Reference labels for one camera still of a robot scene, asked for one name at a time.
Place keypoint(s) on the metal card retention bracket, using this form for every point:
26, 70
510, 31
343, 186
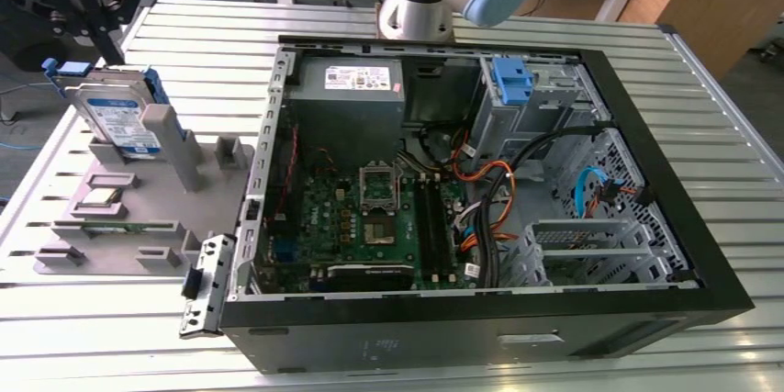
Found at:
211, 272

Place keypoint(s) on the CPU socket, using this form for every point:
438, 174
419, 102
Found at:
380, 232

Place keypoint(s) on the grey power supply unit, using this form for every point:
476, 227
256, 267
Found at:
350, 121

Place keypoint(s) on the green RAM stick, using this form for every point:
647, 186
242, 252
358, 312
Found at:
123, 227

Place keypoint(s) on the silver CPU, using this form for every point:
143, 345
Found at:
100, 197

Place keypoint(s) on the black open PC case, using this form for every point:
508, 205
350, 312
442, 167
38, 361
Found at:
428, 341

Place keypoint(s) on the metal drive cage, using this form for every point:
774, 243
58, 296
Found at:
546, 107

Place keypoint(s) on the blue plastic drive latch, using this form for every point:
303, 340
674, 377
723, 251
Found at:
508, 82

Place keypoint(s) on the black RAM slot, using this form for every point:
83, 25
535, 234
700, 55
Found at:
424, 227
442, 231

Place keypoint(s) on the hard disk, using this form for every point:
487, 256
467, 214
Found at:
116, 116

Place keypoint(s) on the grey parts rack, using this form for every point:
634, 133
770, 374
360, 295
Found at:
159, 222

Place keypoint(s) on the green motherboard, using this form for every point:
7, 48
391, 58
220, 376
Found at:
331, 222

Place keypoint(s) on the black mesh waste bin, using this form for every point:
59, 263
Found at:
36, 54

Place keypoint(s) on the black graphics card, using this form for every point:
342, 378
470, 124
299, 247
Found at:
367, 275

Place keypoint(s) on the metal disk bay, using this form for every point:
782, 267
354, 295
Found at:
588, 252

